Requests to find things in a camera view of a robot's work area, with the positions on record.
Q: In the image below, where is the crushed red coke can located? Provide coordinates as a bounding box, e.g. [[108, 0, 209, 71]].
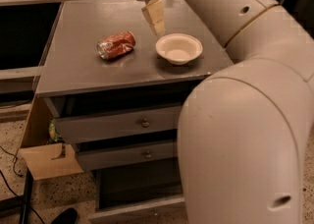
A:
[[96, 31, 135, 60]]

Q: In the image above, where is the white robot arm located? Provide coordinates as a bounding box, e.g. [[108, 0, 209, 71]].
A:
[[178, 0, 314, 224]]

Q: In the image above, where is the grey drawer cabinet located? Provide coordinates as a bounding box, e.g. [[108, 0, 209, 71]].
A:
[[34, 0, 235, 173]]

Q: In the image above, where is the grey top drawer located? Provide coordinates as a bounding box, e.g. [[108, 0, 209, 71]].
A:
[[54, 103, 182, 144]]

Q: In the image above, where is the grey drawer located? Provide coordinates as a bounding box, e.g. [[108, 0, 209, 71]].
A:
[[54, 103, 182, 144], [88, 158, 185, 224], [77, 140, 178, 171]]

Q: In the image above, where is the grey middle drawer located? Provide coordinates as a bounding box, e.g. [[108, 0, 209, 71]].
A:
[[77, 140, 178, 171]]

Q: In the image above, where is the grey bottom drawer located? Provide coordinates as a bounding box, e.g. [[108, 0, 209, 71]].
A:
[[88, 158, 185, 224]]

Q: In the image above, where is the white paper bowl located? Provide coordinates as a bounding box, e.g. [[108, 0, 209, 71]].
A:
[[155, 33, 203, 65]]

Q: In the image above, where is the green snack bag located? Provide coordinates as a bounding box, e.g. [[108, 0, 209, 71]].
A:
[[48, 120, 63, 144]]

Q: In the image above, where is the wooden side board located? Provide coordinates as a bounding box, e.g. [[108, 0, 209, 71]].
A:
[[19, 98, 82, 180]]

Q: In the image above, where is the black shoe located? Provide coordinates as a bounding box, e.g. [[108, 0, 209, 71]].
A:
[[51, 207, 79, 224]]

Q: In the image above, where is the black stand leg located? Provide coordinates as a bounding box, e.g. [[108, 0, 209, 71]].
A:
[[19, 170, 33, 224]]

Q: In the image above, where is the black floor cable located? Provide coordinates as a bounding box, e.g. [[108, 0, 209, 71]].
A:
[[0, 144, 46, 224]]

